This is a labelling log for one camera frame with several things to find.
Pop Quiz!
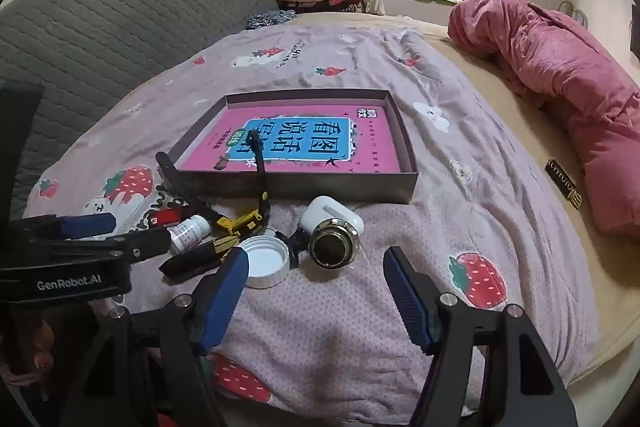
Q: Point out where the black white patterned cloth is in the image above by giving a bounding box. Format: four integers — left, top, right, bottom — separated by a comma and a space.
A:
246, 9, 296, 30

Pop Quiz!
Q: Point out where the strawberry printed blanket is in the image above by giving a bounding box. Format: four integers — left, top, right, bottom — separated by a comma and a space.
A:
25, 24, 601, 413

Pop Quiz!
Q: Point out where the grey quilted headboard cover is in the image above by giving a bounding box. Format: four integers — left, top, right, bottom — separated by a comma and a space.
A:
0, 0, 281, 218

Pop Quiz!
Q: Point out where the person's left hand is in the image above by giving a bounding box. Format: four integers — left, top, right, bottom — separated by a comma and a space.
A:
0, 319, 56, 388

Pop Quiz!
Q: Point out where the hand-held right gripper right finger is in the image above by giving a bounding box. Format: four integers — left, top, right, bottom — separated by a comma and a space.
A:
382, 246, 581, 427

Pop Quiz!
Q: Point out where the beige bed sheet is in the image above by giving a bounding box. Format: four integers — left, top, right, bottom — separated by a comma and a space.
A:
285, 13, 640, 388

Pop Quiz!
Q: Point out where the black gold mattress label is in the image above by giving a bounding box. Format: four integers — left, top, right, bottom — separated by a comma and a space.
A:
544, 157, 584, 209

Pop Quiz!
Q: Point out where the white pill bottle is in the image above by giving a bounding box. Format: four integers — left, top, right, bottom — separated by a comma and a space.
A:
167, 214, 212, 254

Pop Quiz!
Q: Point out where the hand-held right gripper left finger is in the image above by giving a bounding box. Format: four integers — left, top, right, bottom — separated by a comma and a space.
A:
57, 247, 251, 427

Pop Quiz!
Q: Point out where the white earbuds case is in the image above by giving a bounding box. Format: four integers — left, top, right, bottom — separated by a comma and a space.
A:
299, 197, 365, 238

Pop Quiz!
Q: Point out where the white plastic lid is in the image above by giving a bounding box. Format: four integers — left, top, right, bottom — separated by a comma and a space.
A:
235, 234, 291, 290

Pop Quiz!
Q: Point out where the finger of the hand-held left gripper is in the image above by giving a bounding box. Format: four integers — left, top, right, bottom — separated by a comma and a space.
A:
22, 226, 174, 266
12, 212, 119, 240

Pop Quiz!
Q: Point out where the red lighter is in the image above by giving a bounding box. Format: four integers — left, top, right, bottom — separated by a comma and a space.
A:
141, 206, 188, 228

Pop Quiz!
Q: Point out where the small black object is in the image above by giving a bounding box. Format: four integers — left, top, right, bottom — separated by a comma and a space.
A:
272, 229, 311, 269

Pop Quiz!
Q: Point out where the pink quilt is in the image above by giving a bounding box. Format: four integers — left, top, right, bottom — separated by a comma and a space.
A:
446, 0, 640, 235

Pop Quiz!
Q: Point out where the grey cardboard box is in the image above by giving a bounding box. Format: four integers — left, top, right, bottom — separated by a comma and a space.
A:
167, 88, 420, 205

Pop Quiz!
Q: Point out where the pink book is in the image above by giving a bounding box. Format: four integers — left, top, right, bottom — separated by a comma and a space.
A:
177, 103, 403, 172

